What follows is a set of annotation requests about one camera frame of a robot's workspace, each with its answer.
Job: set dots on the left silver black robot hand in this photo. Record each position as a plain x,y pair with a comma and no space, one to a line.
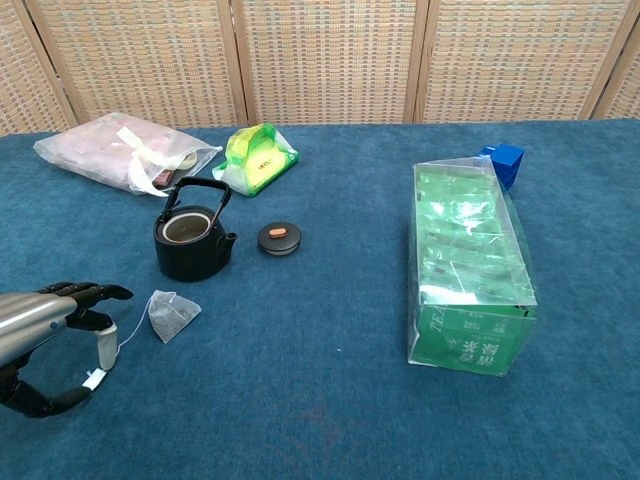
30,315

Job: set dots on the black cast iron teapot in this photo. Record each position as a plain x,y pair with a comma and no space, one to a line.
190,260

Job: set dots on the clear bag with pink contents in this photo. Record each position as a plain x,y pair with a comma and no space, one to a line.
95,150

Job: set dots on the black teapot lid orange knob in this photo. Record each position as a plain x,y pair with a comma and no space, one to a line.
279,242

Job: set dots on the clear box of green tea sachets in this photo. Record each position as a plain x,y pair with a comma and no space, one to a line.
465,260

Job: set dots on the green yellow snack packet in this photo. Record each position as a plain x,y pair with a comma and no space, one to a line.
260,162

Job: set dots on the blue carpet table cover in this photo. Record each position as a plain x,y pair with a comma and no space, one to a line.
320,400

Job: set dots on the woven rattan folding screen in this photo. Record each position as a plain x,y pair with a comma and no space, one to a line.
325,60

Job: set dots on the small blue box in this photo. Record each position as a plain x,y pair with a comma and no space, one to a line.
509,162

